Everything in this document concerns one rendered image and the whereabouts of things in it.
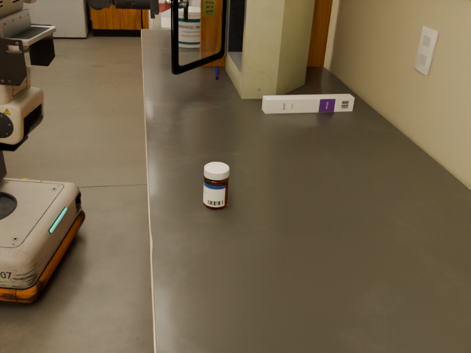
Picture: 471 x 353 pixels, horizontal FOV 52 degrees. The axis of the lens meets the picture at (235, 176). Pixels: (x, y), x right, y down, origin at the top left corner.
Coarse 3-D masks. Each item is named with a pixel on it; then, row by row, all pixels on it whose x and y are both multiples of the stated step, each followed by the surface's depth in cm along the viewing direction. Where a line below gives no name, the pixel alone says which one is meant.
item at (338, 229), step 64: (192, 128) 130; (256, 128) 132; (320, 128) 134; (384, 128) 137; (192, 192) 100; (256, 192) 101; (320, 192) 103; (384, 192) 104; (448, 192) 106; (192, 256) 81; (256, 256) 82; (320, 256) 83; (384, 256) 84; (448, 256) 85; (192, 320) 69; (256, 320) 69; (320, 320) 70; (384, 320) 71; (448, 320) 71
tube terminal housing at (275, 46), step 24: (264, 0) 139; (288, 0) 142; (312, 0) 154; (264, 24) 142; (288, 24) 146; (264, 48) 146; (288, 48) 151; (240, 72) 152; (264, 72) 149; (288, 72) 156; (240, 96) 153
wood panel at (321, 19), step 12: (324, 0) 179; (324, 12) 181; (312, 24) 183; (324, 24) 183; (312, 36) 185; (324, 36) 186; (312, 48) 187; (324, 48) 188; (216, 60) 183; (312, 60) 189; (324, 60) 190
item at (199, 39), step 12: (180, 0) 145; (192, 0) 150; (204, 0) 156; (216, 0) 162; (180, 12) 147; (192, 12) 152; (204, 12) 158; (216, 12) 164; (180, 24) 148; (192, 24) 154; (204, 24) 159; (216, 24) 166; (180, 36) 150; (192, 36) 156; (204, 36) 161; (216, 36) 168; (180, 48) 152; (192, 48) 157; (204, 48) 163; (216, 48) 170; (180, 60) 154; (192, 60) 159
